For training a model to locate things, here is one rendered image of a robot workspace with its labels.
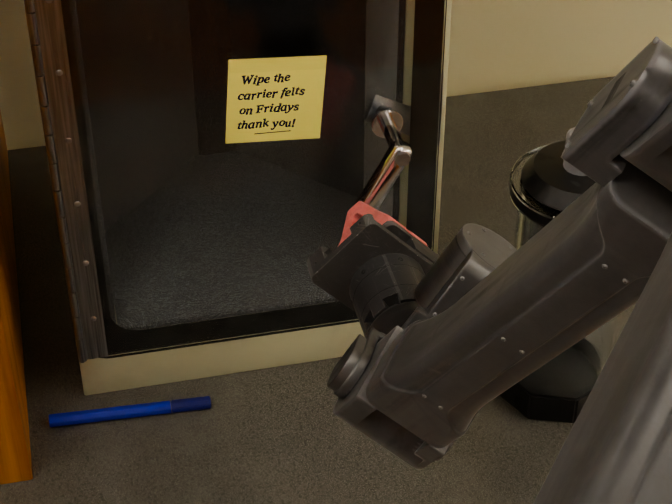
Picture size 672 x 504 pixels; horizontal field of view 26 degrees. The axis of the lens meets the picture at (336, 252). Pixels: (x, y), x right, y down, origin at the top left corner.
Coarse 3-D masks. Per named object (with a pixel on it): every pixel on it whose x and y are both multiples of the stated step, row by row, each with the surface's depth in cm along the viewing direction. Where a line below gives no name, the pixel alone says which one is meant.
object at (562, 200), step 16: (560, 144) 117; (528, 160) 117; (544, 160) 116; (560, 160) 116; (528, 176) 115; (544, 176) 114; (560, 176) 114; (576, 176) 114; (528, 192) 115; (544, 192) 113; (560, 192) 113; (576, 192) 112; (560, 208) 113
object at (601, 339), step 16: (512, 176) 116; (544, 208) 113; (528, 224) 116; (592, 336) 121; (608, 336) 123; (576, 352) 122; (592, 352) 122; (608, 352) 125; (544, 368) 123; (560, 368) 123; (576, 368) 123; (592, 368) 124; (528, 384) 125; (544, 384) 124; (560, 384) 124; (576, 384) 124; (592, 384) 125
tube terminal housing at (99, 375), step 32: (448, 0) 112; (448, 32) 114; (160, 352) 128; (192, 352) 129; (224, 352) 129; (256, 352) 130; (288, 352) 131; (320, 352) 132; (96, 384) 128; (128, 384) 129
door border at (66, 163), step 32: (32, 0) 103; (64, 32) 105; (64, 64) 107; (64, 96) 108; (64, 128) 110; (64, 160) 112; (64, 192) 114; (64, 224) 115; (96, 288) 120; (96, 320) 122; (96, 352) 125
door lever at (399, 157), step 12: (372, 120) 116; (384, 120) 116; (396, 120) 116; (384, 132) 115; (396, 132) 114; (396, 144) 112; (408, 144) 113; (384, 156) 113; (396, 156) 112; (408, 156) 112; (384, 168) 113; (396, 168) 113; (372, 180) 114; (384, 180) 113; (372, 192) 114; (384, 192) 114; (372, 204) 115
